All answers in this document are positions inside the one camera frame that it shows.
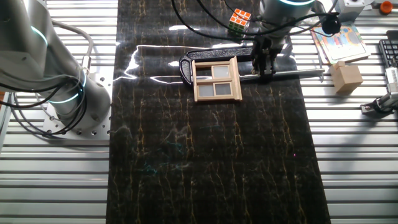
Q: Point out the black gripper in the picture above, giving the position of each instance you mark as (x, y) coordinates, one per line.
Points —
(264, 46)

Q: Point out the black metal C-clamp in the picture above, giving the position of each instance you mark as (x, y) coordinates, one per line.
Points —
(217, 53)

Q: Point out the Rubik's cube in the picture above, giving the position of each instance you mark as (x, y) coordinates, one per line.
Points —
(239, 19)

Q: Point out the colourful picture cards stack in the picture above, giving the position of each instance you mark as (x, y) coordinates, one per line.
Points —
(340, 43)

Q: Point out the plain wooden block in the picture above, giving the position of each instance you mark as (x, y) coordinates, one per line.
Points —
(346, 79)

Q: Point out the black marble pattern mat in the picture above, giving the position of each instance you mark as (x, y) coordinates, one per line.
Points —
(217, 155)

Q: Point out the grey metal box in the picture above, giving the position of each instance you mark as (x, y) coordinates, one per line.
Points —
(354, 9)

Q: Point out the black keyboard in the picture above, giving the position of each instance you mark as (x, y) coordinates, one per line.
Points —
(388, 53)

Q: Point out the silver metal actuator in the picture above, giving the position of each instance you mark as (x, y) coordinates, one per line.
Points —
(384, 102)

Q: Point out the orange round cap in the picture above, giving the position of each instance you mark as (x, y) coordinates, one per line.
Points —
(386, 7)

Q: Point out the miniature wooden window frame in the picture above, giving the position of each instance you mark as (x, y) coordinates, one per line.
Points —
(217, 81)

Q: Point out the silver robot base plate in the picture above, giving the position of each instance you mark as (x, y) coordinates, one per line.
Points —
(99, 130)

